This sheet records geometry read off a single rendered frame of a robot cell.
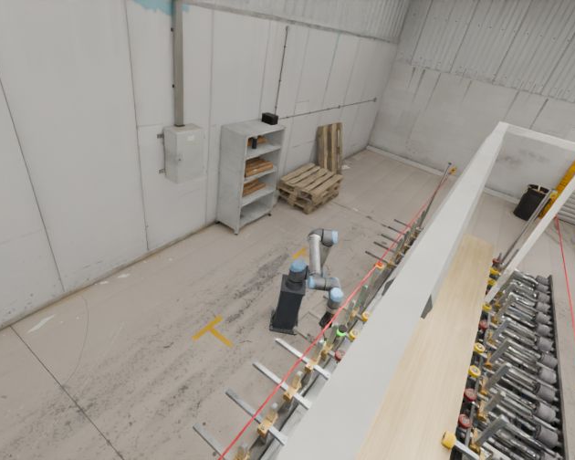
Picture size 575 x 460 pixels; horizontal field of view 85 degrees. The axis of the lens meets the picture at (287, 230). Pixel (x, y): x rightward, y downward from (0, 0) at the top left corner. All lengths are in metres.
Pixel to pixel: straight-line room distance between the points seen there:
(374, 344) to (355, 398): 0.10
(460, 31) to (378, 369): 9.33
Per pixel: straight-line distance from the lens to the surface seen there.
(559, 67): 9.49
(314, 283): 2.27
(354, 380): 0.49
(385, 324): 0.57
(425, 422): 2.51
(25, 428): 3.42
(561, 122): 9.58
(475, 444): 2.71
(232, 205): 4.72
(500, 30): 9.56
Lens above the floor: 2.85
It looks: 33 degrees down
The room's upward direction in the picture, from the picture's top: 12 degrees clockwise
